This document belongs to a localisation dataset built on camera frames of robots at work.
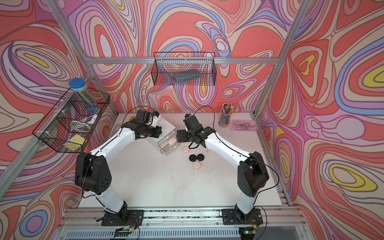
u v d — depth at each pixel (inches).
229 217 28.3
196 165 35.9
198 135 23.8
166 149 38.4
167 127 37.1
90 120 28.8
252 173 18.1
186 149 38.8
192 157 37.3
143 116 27.8
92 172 18.1
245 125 43.7
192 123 25.5
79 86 27.8
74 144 25.1
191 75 34.8
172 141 37.0
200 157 36.9
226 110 40.0
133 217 28.9
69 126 28.9
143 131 26.7
